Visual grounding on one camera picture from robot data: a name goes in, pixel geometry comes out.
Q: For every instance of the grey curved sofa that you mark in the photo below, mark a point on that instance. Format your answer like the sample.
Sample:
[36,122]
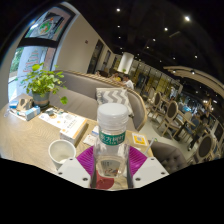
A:
[80,98]

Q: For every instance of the green potted plant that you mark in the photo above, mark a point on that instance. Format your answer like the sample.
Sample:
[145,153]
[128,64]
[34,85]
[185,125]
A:
[41,81]

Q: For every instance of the light blue tissue box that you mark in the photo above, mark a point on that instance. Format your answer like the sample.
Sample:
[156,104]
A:
[32,113]

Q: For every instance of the dark-framed window with drawings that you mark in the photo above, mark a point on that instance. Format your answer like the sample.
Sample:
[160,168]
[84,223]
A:
[40,40]

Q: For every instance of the thick white menu book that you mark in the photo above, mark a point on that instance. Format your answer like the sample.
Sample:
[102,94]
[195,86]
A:
[71,126]

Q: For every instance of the yellow sign card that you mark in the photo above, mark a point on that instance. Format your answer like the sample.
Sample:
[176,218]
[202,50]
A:
[140,139]

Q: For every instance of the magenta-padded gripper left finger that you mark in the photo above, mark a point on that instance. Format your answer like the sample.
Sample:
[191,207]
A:
[76,171]

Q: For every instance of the small blue white card box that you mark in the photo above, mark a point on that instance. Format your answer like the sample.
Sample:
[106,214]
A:
[95,130]

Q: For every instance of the grey white chevron pillow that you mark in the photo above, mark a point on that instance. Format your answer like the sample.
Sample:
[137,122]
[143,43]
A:
[111,96]

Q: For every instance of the white printed paper sheet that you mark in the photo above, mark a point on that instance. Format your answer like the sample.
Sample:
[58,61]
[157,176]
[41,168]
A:
[90,140]

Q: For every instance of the white round column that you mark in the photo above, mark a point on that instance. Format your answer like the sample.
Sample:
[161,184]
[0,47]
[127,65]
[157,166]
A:
[125,63]

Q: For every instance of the person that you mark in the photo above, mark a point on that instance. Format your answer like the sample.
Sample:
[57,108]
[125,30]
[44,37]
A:
[128,82]

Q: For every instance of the grey tufted armchair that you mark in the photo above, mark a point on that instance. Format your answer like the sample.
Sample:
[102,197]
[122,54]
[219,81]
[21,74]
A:
[170,156]

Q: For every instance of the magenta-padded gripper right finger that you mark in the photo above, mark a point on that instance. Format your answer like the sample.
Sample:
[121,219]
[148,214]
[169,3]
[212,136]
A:
[148,170]

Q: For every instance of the clear water bottle white cap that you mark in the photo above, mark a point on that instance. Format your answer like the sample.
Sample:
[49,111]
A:
[112,128]

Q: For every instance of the group of ceiling lights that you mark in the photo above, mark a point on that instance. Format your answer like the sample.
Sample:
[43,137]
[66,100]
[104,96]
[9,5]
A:
[163,28]

